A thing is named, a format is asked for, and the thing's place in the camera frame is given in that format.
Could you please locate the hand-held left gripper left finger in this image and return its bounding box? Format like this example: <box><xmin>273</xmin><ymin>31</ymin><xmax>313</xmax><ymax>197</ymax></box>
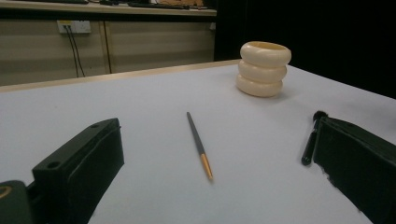
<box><xmin>32</xmin><ymin>117</ymin><xmax>125</xmax><ymax>224</ymax></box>

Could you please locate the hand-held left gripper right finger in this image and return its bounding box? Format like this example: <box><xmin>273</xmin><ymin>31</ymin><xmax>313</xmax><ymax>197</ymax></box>
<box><xmin>313</xmin><ymin>116</ymin><xmax>396</xmax><ymax>224</ymax></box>

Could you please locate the grey pen with gold end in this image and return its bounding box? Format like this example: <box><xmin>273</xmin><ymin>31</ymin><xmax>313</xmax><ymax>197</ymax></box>
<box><xmin>186</xmin><ymin>111</ymin><xmax>215</xmax><ymax>182</ymax></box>

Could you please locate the cream ribbed pen holder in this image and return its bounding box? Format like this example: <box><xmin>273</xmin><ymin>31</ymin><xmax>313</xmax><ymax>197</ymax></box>
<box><xmin>235</xmin><ymin>40</ymin><xmax>292</xmax><ymax>98</ymax></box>

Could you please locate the beige long desk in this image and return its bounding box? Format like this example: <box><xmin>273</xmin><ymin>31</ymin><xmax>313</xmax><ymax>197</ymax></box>
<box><xmin>0</xmin><ymin>0</ymin><xmax>218</xmax><ymax>88</ymax></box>

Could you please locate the black power cable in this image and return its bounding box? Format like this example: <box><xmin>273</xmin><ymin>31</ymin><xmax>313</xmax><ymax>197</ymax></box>
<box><xmin>63</xmin><ymin>26</ymin><xmax>79</xmax><ymax>78</ymax></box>
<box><xmin>68</xmin><ymin>26</ymin><xmax>86</xmax><ymax>77</ymax></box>

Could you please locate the white wall socket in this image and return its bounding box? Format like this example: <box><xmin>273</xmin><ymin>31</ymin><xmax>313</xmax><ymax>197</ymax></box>
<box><xmin>56</xmin><ymin>20</ymin><xmax>92</xmax><ymax>35</ymax></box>

